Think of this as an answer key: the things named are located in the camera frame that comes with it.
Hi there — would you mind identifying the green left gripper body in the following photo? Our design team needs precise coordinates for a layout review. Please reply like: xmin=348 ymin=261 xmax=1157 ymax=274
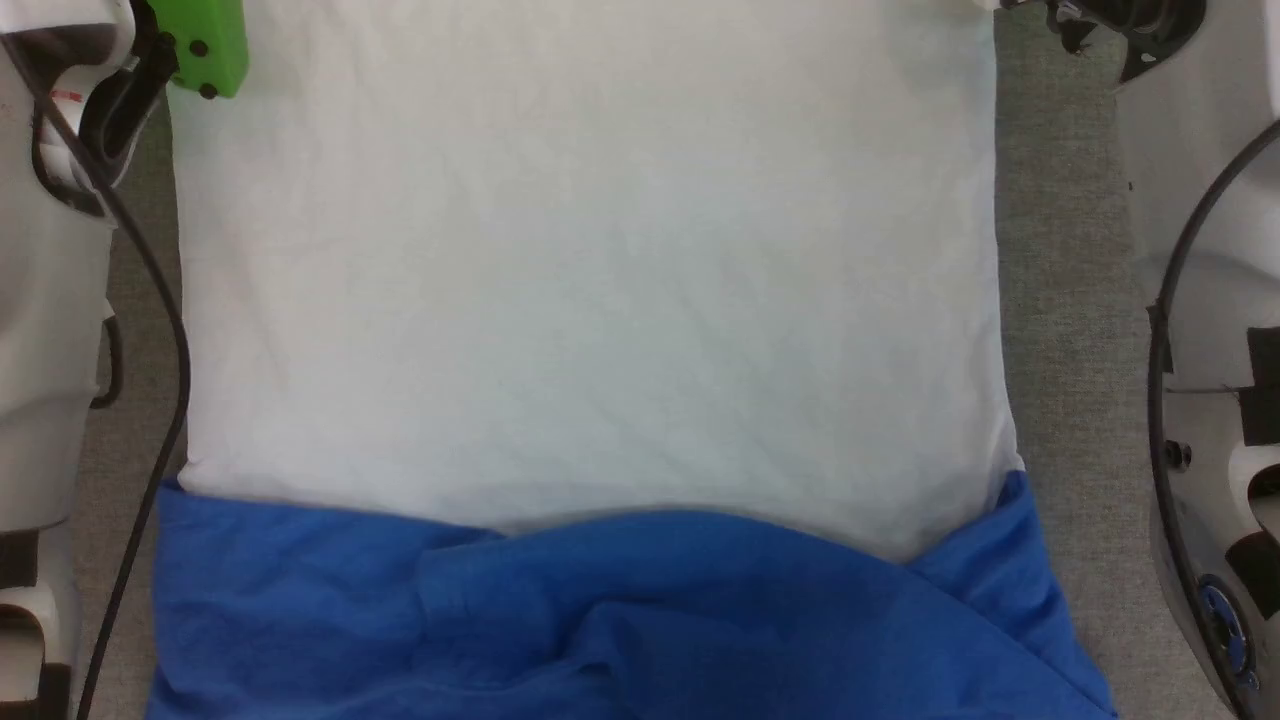
xmin=130 ymin=0 xmax=250 ymax=100

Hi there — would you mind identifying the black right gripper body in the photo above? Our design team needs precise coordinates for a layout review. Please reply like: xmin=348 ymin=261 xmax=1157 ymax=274
xmin=998 ymin=0 xmax=1208 ymax=83

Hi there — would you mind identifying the white and blue shirt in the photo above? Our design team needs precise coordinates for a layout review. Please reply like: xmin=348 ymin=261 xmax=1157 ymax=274
xmin=145 ymin=0 xmax=1119 ymax=720

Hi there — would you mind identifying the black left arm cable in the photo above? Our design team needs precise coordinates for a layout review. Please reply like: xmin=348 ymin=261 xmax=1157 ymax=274
xmin=28 ymin=40 xmax=193 ymax=720

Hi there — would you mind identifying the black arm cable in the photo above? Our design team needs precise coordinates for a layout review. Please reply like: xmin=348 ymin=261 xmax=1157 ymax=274
xmin=1146 ymin=118 xmax=1280 ymax=720
xmin=28 ymin=40 xmax=193 ymax=720

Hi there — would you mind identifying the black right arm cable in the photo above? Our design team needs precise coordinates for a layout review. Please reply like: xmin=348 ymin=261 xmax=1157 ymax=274
xmin=1146 ymin=118 xmax=1280 ymax=720

